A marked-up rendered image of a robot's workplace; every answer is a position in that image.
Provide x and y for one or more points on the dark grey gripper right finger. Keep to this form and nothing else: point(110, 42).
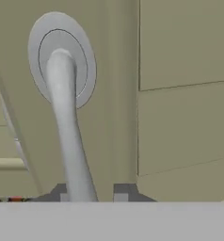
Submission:
point(124, 191)

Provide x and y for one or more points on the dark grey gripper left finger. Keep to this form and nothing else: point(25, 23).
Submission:
point(56, 194)

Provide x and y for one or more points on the olive cabinet door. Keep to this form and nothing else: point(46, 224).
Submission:
point(186, 40)

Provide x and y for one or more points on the red and black patterned object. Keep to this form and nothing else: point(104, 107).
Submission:
point(13, 199)

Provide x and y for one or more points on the olive drawer front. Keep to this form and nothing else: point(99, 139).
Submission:
point(183, 128)
point(192, 185)

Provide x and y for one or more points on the grey stool with round base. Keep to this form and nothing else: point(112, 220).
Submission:
point(64, 119)

